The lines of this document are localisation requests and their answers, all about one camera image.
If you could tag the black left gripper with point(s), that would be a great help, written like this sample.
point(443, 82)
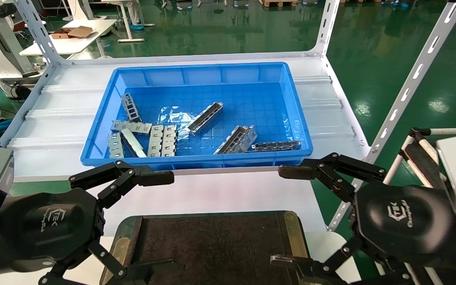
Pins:
point(50, 225)

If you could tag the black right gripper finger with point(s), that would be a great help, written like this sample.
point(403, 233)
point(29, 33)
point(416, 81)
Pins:
point(295, 172)

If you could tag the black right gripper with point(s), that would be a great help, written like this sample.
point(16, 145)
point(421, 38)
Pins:
point(402, 221)

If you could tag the grey metal channel part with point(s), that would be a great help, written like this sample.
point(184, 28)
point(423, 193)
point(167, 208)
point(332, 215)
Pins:
point(249, 137)
point(229, 142)
point(206, 117)

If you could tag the dark metal strip part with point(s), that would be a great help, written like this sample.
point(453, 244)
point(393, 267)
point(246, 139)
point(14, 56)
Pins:
point(275, 146)

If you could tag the black flat container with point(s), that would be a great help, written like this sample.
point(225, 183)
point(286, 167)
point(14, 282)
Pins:
point(212, 245)

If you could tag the short grey metal part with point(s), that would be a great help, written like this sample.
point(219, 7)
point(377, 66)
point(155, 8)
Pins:
point(115, 146)

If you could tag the slotted grey metal part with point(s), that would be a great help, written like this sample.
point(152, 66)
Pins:
point(155, 140)
point(168, 140)

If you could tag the flat grey metal part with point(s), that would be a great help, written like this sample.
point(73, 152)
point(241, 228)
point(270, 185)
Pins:
point(133, 127)

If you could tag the perforated grey metal part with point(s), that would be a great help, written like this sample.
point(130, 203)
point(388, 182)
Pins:
point(130, 107)

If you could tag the blue plastic bin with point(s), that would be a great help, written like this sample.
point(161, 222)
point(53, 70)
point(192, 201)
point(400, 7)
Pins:
point(251, 103)

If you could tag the plain grey metal bar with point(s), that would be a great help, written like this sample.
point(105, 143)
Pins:
point(133, 143)

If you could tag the clear plastic bag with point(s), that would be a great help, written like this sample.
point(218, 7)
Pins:
point(174, 116)

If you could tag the wooden pallet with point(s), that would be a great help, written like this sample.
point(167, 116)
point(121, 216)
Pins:
point(279, 2)

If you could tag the white work table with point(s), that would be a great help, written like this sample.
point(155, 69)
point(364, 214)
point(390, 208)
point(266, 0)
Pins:
point(65, 45)

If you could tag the brown cardboard box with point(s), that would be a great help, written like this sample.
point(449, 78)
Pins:
point(75, 31)

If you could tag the person with blue shoe covers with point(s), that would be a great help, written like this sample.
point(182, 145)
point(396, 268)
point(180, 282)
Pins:
point(134, 14)

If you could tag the white desk frame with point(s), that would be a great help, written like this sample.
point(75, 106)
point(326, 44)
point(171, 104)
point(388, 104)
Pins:
point(127, 27)

